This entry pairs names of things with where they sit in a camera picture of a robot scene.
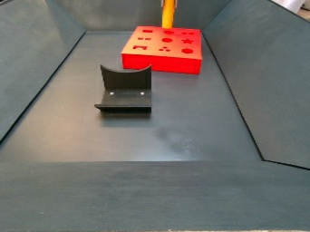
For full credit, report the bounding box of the red shape sorter block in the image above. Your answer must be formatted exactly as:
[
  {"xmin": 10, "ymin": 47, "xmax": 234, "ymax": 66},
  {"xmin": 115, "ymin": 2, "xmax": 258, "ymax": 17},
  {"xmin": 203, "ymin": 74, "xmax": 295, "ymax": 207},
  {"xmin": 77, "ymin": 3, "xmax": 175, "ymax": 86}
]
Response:
[{"xmin": 121, "ymin": 26, "xmax": 201, "ymax": 74}]

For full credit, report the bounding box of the black curved fixture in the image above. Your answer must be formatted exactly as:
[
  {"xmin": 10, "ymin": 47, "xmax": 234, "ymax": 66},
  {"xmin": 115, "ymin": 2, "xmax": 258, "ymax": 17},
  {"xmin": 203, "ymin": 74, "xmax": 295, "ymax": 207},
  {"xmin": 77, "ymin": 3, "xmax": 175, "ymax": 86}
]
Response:
[{"xmin": 95, "ymin": 66, "xmax": 152, "ymax": 111}]

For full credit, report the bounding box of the yellow oval cylinder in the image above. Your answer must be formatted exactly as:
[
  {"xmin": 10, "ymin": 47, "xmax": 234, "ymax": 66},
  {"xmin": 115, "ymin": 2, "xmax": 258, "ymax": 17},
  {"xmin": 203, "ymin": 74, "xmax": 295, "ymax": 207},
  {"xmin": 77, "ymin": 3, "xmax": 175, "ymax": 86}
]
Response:
[{"xmin": 161, "ymin": 0, "xmax": 176, "ymax": 29}]

